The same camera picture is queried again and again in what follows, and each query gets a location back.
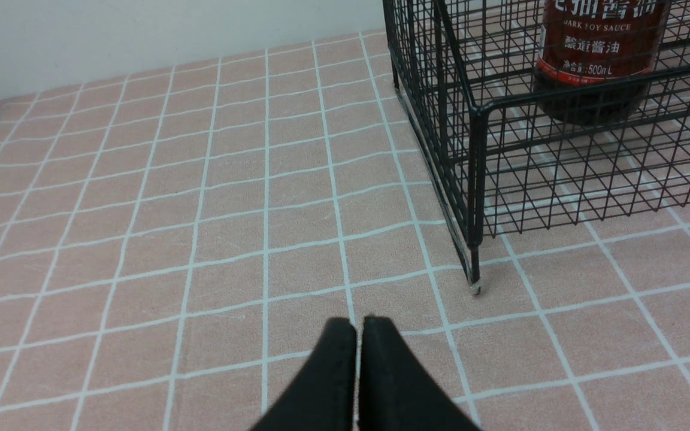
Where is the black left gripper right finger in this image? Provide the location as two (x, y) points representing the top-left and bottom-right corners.
(358, 316), (479, 430)

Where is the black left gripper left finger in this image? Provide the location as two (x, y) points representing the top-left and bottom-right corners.
(252, 317), (357, 430)

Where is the dark soy sauce bottle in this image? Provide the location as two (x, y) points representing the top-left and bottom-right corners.
(533, 1), (671, 126)

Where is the pink checkered tablecloth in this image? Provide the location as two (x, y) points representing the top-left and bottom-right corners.
(0, 23), (690, 430)

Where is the black wire mesh shelf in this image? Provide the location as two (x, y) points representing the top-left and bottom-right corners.
(382, 1), (690, 294)

